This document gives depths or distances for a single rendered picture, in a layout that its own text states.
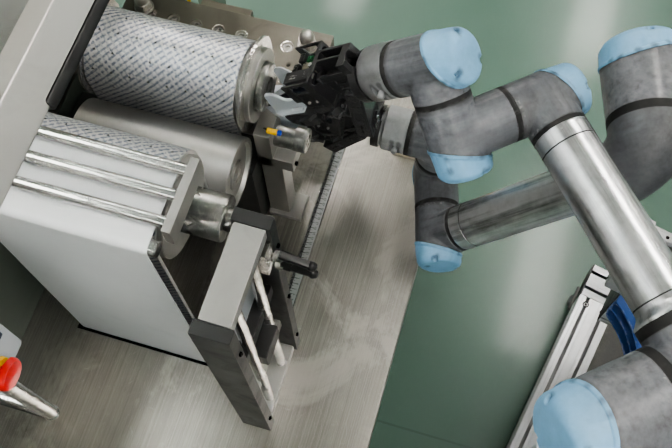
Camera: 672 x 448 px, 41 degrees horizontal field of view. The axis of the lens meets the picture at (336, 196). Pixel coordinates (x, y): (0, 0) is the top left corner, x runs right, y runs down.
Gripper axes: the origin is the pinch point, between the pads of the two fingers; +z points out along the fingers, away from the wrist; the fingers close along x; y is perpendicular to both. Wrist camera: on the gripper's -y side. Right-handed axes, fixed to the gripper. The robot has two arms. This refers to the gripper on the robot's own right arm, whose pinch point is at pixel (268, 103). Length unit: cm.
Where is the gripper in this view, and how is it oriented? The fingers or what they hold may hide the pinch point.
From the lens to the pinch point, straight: 152.6
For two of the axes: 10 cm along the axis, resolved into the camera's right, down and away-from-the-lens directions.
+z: -9.6, -2.5, 1.4
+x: -2.8, 8.8, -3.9
